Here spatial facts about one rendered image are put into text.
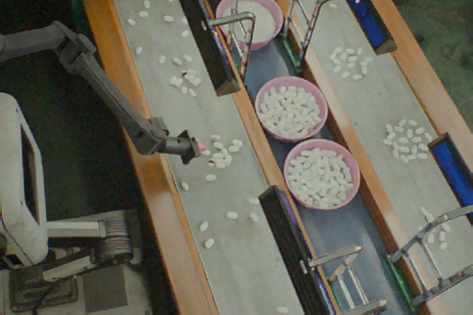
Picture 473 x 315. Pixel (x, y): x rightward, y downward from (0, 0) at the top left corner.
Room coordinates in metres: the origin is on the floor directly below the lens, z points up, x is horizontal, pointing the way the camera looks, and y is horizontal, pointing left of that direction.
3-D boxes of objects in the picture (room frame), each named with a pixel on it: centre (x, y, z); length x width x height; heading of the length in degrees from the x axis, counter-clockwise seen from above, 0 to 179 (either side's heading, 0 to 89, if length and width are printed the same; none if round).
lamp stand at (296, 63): (1.48, -0.22, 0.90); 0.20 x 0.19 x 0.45; 29
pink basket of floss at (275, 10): (1.53, 0.04, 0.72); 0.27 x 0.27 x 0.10
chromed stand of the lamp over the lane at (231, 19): (1.28, 0.13, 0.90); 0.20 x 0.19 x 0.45; 29
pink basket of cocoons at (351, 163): (0.91, -0.31, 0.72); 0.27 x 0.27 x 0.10
